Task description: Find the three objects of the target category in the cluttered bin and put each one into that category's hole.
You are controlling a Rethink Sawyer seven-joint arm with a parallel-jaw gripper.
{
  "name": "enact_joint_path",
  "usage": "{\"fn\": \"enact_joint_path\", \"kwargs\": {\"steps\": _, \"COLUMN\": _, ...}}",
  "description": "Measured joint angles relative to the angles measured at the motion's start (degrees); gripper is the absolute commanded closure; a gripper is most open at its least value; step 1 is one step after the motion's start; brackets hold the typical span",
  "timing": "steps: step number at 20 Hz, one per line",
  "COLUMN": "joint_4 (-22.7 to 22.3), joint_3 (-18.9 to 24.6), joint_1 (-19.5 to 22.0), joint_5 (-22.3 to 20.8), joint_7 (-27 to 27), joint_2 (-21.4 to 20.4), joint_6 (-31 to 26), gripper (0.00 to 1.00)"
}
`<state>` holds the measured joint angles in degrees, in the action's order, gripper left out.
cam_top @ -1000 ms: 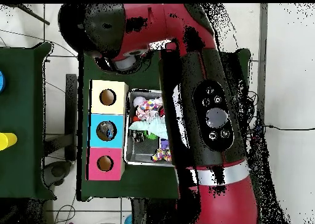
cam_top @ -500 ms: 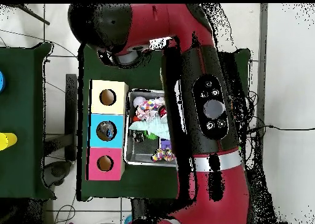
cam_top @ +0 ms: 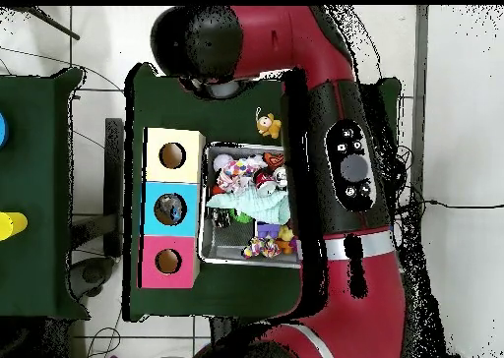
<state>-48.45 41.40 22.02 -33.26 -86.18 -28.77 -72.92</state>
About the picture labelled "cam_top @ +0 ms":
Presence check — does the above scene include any grey round base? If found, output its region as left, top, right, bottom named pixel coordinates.
left=68, top=256, right=116, bottom=299

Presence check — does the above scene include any white baseball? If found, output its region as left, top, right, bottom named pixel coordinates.
left=213, top=153, right=234, bottom=174

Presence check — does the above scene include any shallow mesh bin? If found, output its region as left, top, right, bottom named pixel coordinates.
left=198, top=142, right=302, bottom=269

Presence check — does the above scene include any yellow cylinder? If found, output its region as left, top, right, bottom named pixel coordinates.
left=0, top=210, right=29, bottom=242

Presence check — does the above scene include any dark rod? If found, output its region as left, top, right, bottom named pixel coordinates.
left=15, top=5, right=82, bottom=41

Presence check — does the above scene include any crumpled colourful dotted paper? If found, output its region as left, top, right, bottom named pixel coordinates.
left=218, top=155, right=269, bottom=196

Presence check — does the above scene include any small bright green toy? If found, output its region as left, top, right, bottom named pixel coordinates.
left=229, top=208, right=254, bottom=224

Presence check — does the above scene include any orange tiger-striped ball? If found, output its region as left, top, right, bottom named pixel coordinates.
left=262, top=151, right=285, bottom=169

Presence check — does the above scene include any crushed red cola can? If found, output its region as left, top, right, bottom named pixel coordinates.
left=254, top=167, right=279, bottom=194

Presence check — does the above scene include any brown plush monkey toy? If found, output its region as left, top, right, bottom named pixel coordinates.
left=254, top=106, right=284, bottom=140

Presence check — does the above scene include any yellow rubber duck toy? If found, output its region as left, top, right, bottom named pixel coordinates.
left=275, top=225, right=296, bottom=255

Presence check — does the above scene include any black power cable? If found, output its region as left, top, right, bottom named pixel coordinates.
left=422, top=199, right=504, bottom=210

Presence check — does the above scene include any mint green cloth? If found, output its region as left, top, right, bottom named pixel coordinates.
left=205, top=186, right=292, bottom=225

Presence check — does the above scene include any blue disc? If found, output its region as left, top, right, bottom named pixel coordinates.
left=0, top=111, right=10, bottom=149

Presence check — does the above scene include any blue toy block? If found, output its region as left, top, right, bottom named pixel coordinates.
left=255, top=220, right=282, bottom=240

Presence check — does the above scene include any dark green side table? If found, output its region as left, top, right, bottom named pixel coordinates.
left=0, top=66, right=92, bottom=321

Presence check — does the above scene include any wooden box with three holes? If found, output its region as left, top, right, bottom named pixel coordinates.
left=135, top=127, right=207, bottom=290

